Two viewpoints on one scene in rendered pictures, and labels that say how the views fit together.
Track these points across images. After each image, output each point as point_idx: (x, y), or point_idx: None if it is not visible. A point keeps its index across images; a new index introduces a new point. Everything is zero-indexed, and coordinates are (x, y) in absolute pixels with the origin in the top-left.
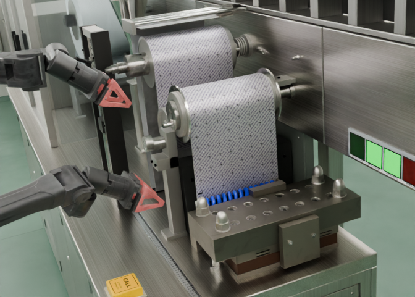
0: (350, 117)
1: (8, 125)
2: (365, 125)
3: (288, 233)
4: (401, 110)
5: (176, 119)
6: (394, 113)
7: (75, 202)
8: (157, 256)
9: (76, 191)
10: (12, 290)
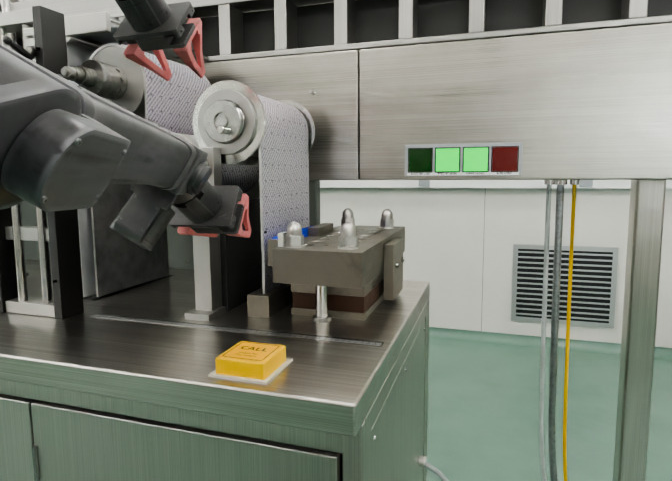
0: (405, 133)
1: None
2: (430, 134)
3: (395, 252)
4: (484, 103)
5: (240, 120)
6: (475, 109)
7: (199, 185)
8: (225, 333)
9: (201, 162)
10: None
